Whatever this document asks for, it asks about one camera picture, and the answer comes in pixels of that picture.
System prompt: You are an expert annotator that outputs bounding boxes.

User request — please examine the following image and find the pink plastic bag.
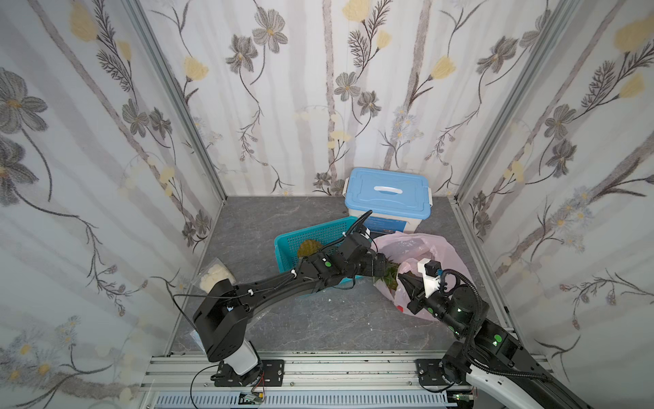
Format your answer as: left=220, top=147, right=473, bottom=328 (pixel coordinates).
left=371, top=232, right=473, bottom=322

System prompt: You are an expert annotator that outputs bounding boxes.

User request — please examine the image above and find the pineapple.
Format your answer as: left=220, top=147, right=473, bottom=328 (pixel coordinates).
left=374, top=262, right=399, bottom=294

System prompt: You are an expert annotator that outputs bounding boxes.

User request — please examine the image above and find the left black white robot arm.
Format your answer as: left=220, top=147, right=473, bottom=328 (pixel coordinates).
left=192, top=211, right=389, bottom=387

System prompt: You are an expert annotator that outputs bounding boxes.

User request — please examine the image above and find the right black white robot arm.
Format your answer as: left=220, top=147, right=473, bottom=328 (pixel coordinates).
left=398, top=261, right=591, bottom=408

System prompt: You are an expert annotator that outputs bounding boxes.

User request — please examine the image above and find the white storage box blue lid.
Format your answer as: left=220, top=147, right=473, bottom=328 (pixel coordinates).
left=342, top=168, right=433, bottom=233

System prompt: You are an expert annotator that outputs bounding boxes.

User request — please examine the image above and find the teal plastic basket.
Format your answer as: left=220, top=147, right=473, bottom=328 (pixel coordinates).
left=274, top=214, right=371, bottom=293

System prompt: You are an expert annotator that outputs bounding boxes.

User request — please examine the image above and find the white cotton packet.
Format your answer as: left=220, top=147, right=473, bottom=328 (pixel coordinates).
left=197, top=258, right=236, bottom=294

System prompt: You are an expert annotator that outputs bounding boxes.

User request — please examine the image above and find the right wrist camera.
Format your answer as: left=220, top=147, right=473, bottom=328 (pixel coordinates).
left=417, top=258, right=443, bottom=298

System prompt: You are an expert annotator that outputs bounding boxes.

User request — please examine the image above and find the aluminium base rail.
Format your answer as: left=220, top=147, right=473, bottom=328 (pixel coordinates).
left=135, top=349, right=563, bottom=409

